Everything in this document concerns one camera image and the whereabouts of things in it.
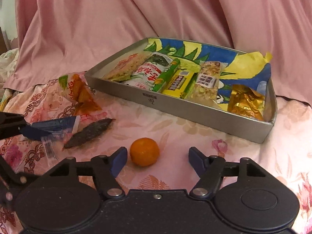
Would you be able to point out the painted paper tray liner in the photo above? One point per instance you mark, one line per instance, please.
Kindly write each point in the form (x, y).
(246, 63)

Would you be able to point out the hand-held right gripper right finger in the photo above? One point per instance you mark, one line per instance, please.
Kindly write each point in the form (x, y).
(195, 159)

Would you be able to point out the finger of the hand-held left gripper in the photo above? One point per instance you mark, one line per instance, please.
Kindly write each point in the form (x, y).
(14, 124)
(17, 176)

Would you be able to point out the pink blanket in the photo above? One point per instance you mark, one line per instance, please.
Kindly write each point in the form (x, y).
(121, 17)

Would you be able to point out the orange tangerine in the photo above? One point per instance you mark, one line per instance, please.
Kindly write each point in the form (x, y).
(145, 152)

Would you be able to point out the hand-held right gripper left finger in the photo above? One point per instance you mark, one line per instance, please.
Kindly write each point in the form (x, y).
(119, 160)

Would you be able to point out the grey metal tray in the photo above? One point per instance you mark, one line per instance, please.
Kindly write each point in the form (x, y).
(195, 112)

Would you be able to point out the clear nut bar packet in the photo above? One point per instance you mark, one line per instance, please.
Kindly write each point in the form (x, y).
(207, 82)

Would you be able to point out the green tube snack packet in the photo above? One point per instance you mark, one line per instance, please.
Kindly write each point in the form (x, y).
(168, 75)

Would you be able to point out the rice cracker packet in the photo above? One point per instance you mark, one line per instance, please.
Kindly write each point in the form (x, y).
(126, 67)

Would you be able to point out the blue snack packet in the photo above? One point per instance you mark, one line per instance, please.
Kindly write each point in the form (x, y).
(58, 126)

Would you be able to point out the dark dried fish packet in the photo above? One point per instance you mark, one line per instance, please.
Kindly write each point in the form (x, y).
(90, 132)

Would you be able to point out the gold foil snack packet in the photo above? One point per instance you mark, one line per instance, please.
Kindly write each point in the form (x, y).
(246, 102)

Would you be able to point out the floral bed sheet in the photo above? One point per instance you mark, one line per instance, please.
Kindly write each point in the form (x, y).
(170, 129)

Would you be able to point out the orange and white snack packet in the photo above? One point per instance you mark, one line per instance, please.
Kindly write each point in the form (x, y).
(80, 92)

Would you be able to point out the white packet with green print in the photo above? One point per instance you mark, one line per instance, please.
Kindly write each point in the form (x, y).
(148, 74)

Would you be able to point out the yellow snack packet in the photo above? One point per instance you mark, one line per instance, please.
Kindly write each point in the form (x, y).
(179, 85)

